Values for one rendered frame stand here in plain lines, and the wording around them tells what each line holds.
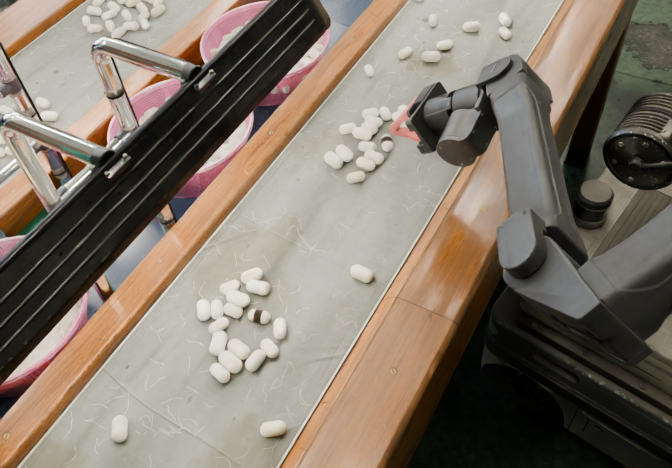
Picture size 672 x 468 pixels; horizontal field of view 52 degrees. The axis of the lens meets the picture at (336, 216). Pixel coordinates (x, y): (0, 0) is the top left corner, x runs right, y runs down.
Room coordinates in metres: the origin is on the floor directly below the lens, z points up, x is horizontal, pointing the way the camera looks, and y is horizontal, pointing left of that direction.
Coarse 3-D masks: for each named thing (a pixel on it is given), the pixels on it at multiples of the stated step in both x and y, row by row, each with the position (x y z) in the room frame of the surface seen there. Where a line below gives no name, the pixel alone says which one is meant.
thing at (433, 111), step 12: (432, 96) 0.80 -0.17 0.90; (444, 96) 0.77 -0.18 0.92; (420, 108) 0.77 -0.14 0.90; (432, 108) 0.76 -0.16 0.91; (444, 108) 0.75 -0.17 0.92; (408, 120) 0.75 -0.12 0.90; (420, 120) 0.75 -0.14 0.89; (432, 120) 0.75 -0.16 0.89; (444, 120) 0.74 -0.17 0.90; (420, 132) 0.74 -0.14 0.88; (432, 132) 0.75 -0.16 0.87; (432, 144) 0.73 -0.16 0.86
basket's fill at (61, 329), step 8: (80, 304) 0.60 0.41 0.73; (72, 312) 0.58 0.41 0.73; (64, 320) 0.57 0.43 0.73; (72, 320) 0.57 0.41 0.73; (56, 328) 0.56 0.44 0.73; (64, 328) 0.56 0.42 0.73; (48, 336) 0.55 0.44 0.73; (56, 336) 0.55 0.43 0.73; (40, 344) 0.53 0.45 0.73; (48, 344) 0.53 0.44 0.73; (56, 344) 0.53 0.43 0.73; (32, 352) 0.53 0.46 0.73; (40, 352) 0.52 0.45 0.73; (48, 352) 0.52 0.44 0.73; (24, 360) 0.51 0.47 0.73; (32, 360) 0.51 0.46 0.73; (24, 368) 0.50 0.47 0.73
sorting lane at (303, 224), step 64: (448, 0) 1.29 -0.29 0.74; (512, 0) 1.26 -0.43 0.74; (384, 64) 1.09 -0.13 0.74; (448, 64) 1.07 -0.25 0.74; (320, 128) 0.93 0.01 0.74; (384, 128) 0.91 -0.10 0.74; (256, 192) 0.78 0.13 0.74; (320, 192) 0.77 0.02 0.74; (384, 192) 0.75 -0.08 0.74; (256, 256) 0.65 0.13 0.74; (320, 256) 0.63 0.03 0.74; (384, 256) 0.62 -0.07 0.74; (192, 320) 0.54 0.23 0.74; (320, 320) 0.52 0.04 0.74; (128, 384) 0.45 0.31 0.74; (192, 384) 0.44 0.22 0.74; (256, 384) 0.43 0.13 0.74; (320, 384) 0.42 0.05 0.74; (64, 448) 0.37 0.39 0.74; (128, 448) 0.36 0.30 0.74; (192, 448) 0.35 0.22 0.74; (256, 448) 0.34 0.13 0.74
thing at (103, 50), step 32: (96, 64) 0.71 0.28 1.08; (160, 64) 0.65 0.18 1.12; (192, 64) 0.64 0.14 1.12; (0, 128) 0.59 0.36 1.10; (32, 128) 0.56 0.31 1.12; (128, 128) 0.71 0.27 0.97; (32, 160) 0.59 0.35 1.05; (96, 160) 0.51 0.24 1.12; (128, 160) 0.51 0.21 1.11; (64, 192) 0.61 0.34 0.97; (96, 288) 0.59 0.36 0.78
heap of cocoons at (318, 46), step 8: (232, 32) 1.25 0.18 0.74; (224, 40) 1.22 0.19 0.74; (320, 40) 1.19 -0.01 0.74; (216, 48) 1.20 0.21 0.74; (312, 48) 1.17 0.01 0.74; (320, 48) 1.16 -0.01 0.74; (304, 56) 1.15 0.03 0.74; (312, 56) 1.14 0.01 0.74; (296, 64) 1.12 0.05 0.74; (304, 64) 1.12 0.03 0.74; (288, 88) 1.06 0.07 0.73
